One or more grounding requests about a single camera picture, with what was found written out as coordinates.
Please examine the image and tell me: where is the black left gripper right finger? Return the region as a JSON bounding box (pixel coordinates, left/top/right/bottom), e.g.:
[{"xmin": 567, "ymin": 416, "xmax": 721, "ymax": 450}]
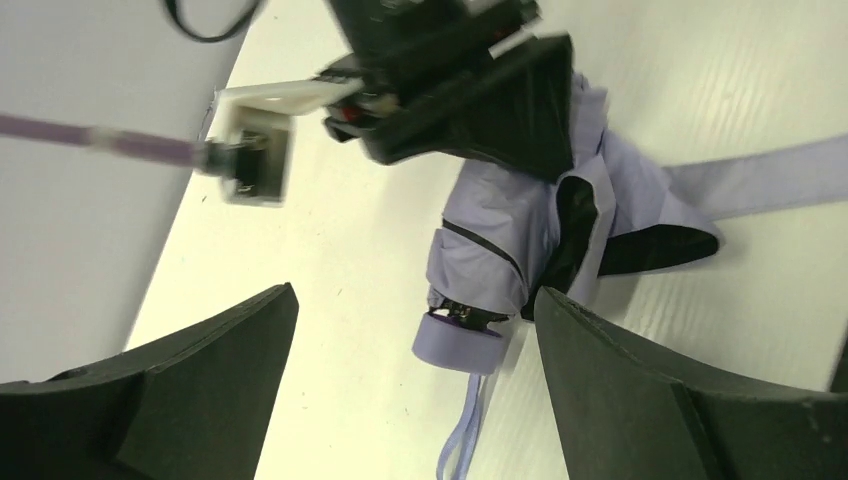
[{"xmin": 534, "ymin": 289, "xmax": 847, "ymax": 480}]

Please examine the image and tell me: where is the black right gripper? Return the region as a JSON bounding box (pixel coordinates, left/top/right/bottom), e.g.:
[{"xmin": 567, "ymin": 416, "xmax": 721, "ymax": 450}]
[{"xmin": 321, "ymin": 0, "xmax": 573, "ymax": 183}]

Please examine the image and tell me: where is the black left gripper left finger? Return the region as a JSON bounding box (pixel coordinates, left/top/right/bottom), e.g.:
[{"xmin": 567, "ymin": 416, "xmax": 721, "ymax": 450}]
[{"xmin": 1, "ymin": 284, "xmax": 299, "ymax": 480}]

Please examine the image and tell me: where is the lavender folding umbrella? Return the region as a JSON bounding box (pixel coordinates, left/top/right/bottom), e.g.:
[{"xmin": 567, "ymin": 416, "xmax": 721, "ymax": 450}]
[{"xmin": 413, "ymin": 73, "xmax": 847, "ymax": 479}]

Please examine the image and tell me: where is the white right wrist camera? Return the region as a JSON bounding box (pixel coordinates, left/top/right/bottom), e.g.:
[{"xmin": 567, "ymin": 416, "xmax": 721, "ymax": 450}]
[{"xmin": 195, "ymin": 77, "xmax": 363, "ymax": 205}]

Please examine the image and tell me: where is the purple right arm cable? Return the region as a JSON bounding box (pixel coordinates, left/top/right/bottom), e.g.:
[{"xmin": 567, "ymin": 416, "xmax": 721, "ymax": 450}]
[{"xmin": 0, "ymin": 112, "xmax": 213, "ymax": 170}]

